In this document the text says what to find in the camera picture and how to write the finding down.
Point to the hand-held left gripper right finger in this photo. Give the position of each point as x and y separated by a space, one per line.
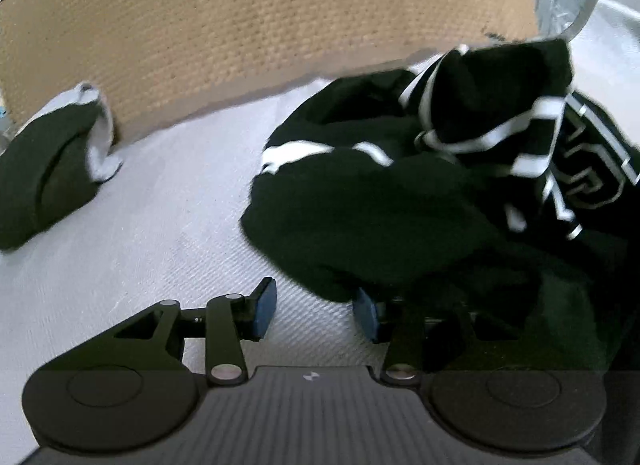
367 316

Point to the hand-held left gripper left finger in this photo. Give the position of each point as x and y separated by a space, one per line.
265 307

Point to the black white-print t-shirt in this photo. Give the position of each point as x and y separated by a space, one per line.
400 205

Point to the dark grey folded garment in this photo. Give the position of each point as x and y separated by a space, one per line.
45 175

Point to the woven rattan mattress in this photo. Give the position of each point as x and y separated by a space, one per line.
250 25

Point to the grey line-patterned sheet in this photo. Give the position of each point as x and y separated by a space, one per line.
560 5

